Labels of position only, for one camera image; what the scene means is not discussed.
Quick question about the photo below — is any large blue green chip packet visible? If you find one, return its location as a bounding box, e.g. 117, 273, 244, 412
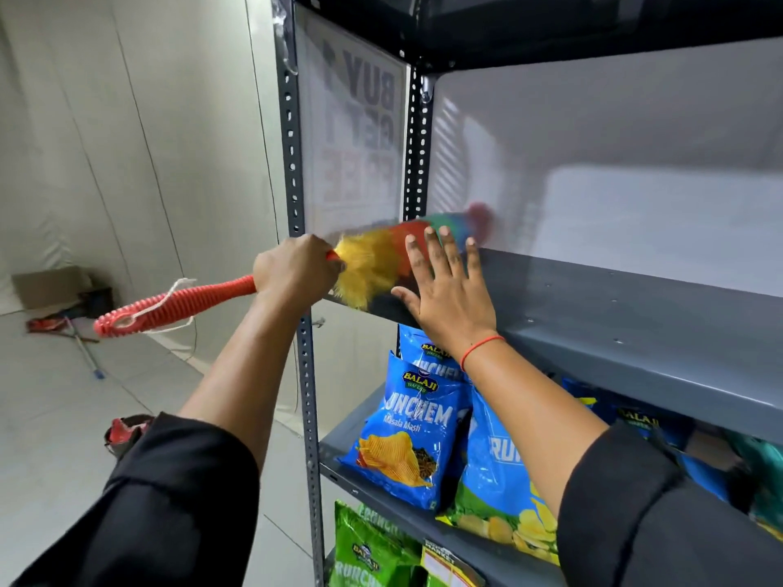
436, 388, 561, 567

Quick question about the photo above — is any multicolour feather duster red handle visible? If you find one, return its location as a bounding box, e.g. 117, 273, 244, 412
93, 203, 495, 338

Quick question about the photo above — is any translucent printed poster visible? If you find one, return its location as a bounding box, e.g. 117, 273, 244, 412
296, 4, 409, 240

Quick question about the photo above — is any red floor mop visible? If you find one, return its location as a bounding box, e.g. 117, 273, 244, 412
25, 316, 106, 381

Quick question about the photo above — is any person's left hand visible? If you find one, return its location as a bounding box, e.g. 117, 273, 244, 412
252, 234, 345, 300

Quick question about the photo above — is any person's black sleeve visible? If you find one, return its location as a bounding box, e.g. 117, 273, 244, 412
11, 412, 261, 587
556, 420, 783, 587

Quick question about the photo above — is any grey metal shelving rack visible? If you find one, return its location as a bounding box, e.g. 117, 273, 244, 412
272, 0, 783, 587

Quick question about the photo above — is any person's left forearm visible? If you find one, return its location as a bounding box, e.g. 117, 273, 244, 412
177, 288, 314, 472

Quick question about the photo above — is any person's black right sleeve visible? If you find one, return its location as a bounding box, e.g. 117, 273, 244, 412
556, 420, 783, 587

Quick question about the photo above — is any person's black left sleeve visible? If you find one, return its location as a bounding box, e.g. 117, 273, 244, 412
11, 412, 261, 587

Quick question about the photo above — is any white back panel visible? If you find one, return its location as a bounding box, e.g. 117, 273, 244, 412
427, 36, 783, 298

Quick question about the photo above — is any person's right forearm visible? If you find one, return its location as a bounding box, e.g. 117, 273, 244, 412
462, 338, 610, 520

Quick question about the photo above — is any teal snack packet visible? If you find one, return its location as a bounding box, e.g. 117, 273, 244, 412
727, 433, 783, 541

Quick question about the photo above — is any person's right hand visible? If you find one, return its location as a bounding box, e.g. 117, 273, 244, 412
390, 226, 499, 360

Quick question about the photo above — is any brown cardboard box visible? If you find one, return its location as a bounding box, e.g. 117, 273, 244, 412
11, 266, 93, 311

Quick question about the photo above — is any red thread bracelet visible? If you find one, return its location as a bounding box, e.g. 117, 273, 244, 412
460, 335, 507, 373

